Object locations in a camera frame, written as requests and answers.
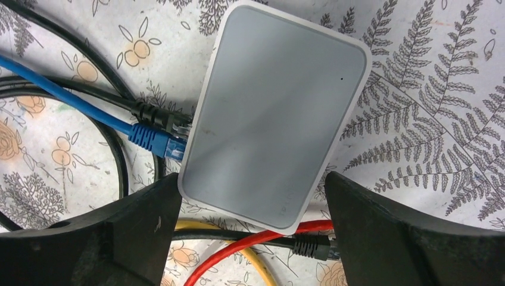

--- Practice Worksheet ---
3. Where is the white network switch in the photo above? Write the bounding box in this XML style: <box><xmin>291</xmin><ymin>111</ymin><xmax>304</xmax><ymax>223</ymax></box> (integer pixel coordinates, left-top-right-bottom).
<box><xmin>178</xmin><ymin>1</ymin><xmax>372</xmax><ymax>235</ymax></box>

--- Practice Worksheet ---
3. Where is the black round ethernet cable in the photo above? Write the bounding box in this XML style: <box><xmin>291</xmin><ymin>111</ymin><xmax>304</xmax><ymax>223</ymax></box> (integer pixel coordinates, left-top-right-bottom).
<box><xmin>0</xmin><ymin>0</ymin><xmax>194</xmax><ymax>232</ymax></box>

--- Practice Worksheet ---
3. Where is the yellow ethernet cable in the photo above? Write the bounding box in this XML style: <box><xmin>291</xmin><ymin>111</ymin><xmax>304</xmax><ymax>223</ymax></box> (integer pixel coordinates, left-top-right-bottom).
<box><xmin>173</xmin><ymin>220</ymin><xmax>279</xmax><ymax>286</ymax></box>

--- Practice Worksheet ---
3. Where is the red ethernet cable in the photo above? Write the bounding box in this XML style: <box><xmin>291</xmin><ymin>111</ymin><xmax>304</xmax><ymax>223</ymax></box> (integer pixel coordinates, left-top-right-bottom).
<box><xmin>183</xmin><ymin>220</ymin><xmax>335</xmax><ymax>286</ymax></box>

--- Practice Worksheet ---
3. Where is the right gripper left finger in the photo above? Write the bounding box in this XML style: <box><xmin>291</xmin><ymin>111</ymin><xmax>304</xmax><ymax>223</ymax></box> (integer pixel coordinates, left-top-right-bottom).
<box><xmin>1</xmin><ymin>173</ymin><xmax>182</xmax><ymax>285</ymax></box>

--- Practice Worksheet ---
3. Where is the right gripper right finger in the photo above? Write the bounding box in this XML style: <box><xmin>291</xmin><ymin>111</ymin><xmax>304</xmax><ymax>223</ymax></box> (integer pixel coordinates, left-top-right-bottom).
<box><xmin>325</xmin><ymin>172</ymin><xmax>504</xmax><ymax>285</ymax></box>

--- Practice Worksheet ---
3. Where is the blue ethernet cable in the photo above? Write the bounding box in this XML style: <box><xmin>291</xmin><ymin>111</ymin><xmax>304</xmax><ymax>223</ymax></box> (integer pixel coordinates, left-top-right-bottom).
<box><xmin>0</xmin><ymin>54</ymin><xmax>188</xmax><ymax>163</ymax></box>

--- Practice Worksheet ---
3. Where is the black short ethernet cable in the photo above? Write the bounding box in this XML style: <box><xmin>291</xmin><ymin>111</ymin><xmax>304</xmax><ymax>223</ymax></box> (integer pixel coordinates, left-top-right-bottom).
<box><xmin>172</xmin><ymin>229</ymin><xmax>340</xmax><ymax>262</ymax></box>

